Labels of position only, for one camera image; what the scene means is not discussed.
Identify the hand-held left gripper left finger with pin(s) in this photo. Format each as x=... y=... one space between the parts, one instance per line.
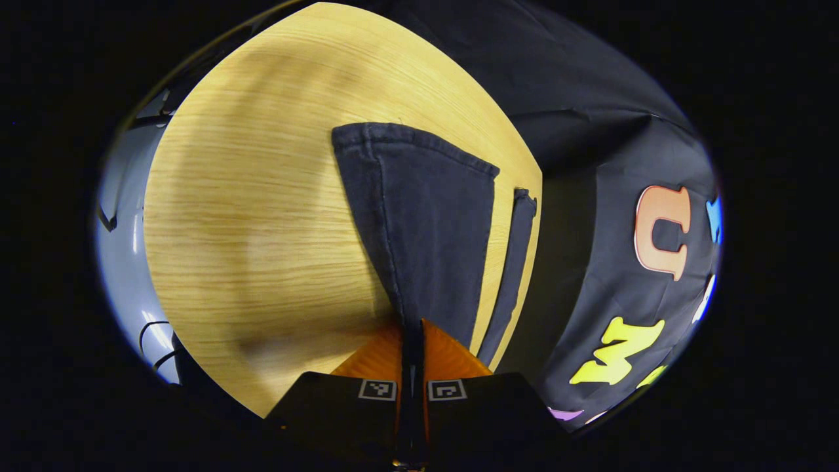
x=328 y=410

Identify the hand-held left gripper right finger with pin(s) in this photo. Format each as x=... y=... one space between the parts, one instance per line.
x=491 y=410

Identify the black jeans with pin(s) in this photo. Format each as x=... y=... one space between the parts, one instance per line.
x=432 y=223

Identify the black backdrop cloth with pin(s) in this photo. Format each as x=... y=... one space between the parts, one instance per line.
x=590 y=98

